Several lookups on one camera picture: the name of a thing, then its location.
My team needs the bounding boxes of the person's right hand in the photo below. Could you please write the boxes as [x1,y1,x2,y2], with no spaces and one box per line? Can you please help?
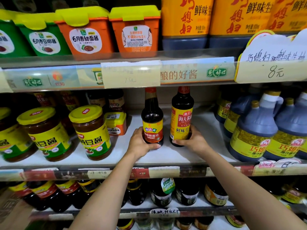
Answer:
[172,124,211,157]

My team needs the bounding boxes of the person's left hand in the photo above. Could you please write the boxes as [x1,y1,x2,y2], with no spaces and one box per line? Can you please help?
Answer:
[127,126,161,161]

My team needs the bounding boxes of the yellow label soy sauce bottle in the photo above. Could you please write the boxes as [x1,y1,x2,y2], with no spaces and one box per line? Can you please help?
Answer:
[169,86,195,148]
[59,90,81,112]
[33,91,57,108]

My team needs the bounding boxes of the red-cap soy sauce bottle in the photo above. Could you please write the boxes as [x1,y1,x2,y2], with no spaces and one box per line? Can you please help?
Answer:
[141,87,164,146]

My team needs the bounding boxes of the vinegar bottle red cap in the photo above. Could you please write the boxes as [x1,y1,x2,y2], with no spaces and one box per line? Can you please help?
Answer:
[107,88,126,113]
[86,89,107,111]

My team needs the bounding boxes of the person's right forearm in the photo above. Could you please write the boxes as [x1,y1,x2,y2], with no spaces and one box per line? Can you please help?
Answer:
[201,147,307,230]

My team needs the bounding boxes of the person's left forearm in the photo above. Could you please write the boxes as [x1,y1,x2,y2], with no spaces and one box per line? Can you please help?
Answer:
[69,153,144,230]

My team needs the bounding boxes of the row of large dark bottles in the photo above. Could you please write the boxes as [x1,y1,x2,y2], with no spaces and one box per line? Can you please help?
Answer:
[7,177,307,213]

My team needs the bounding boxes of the row of olive label bottles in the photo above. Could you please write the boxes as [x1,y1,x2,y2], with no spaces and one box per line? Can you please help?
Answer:
[214,85,307,163]

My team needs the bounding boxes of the handwritten white price tag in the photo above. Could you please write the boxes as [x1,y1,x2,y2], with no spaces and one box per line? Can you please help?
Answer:
[149,207,180,218]

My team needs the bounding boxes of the row of short sauce jars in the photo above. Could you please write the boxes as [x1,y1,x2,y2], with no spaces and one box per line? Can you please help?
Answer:
[116,214,248,230]

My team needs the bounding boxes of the small cloud shaped price sign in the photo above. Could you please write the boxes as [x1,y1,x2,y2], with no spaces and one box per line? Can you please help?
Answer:
[253,157,307,176]

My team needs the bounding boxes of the large cloud shaped price sign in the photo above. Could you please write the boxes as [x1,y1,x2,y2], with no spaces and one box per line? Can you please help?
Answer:
[234,28,307,84]

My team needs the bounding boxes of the large jug orange label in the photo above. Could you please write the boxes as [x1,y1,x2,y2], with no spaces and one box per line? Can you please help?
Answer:
[267,0,307,35]
[208,0,276,50]
[161,0,214,58]

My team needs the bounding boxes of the green tub yellow lid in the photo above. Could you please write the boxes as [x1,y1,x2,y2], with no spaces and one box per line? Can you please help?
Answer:
[13,12,72,57]

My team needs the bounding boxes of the printed brown cardboard box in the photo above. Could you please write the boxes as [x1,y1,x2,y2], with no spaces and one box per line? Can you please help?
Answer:
[0,189,34,230]

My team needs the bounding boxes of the orange and green sauce tubs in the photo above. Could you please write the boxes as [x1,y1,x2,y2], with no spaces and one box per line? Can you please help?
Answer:
[0,9,32,58]

